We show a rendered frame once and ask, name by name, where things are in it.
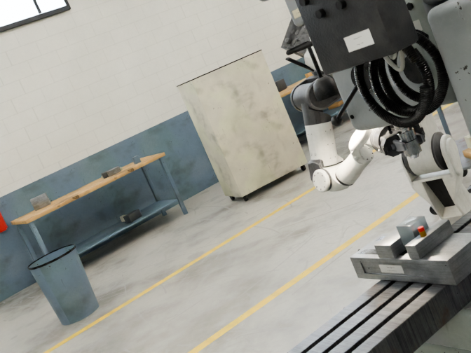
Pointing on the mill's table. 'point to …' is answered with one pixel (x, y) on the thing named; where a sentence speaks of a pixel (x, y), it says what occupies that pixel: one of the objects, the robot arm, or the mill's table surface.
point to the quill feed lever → (351, 95)
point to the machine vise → (420, 258)
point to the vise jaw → (390, 246)
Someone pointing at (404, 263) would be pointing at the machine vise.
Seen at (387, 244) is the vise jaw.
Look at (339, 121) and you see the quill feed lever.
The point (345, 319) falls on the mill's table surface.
